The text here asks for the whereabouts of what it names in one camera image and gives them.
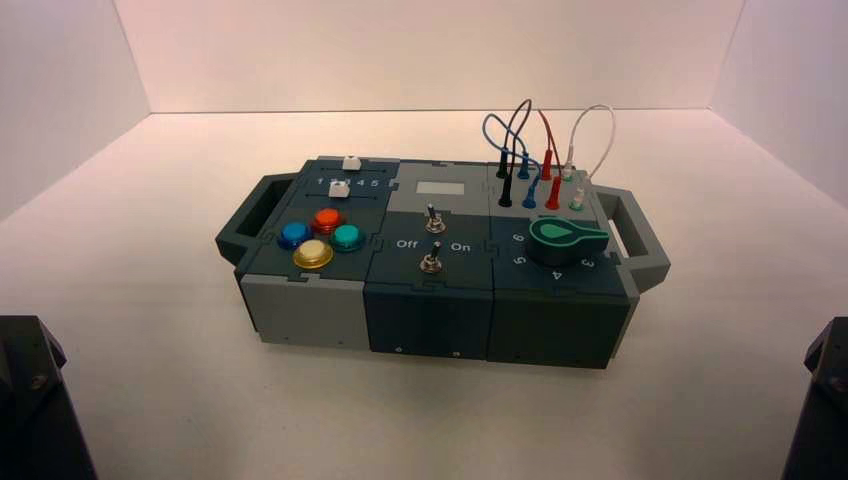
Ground white rectangular display screen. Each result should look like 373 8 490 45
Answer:
415 180 466 197

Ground blue round push button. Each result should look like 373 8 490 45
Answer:
276 221 314 251

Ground green round push button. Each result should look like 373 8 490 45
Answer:
329 223 367 254

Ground blue banana plug cable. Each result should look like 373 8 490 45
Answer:
483 113 541 210

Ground green black rotary knob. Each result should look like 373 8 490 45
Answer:
527 218 611 268

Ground black banana plug cable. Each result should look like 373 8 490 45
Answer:
496 99 535 208

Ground red banana plug cable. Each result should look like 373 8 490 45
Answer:
537 109 564 211

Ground yellow round push button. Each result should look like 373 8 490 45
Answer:
292 239 335 271

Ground dark grey modular control box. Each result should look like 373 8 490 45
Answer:
215 157 672 371

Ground white banana plug cable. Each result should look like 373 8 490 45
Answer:
561 104 617 212

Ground red round push button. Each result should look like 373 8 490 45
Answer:
309 208 344 236

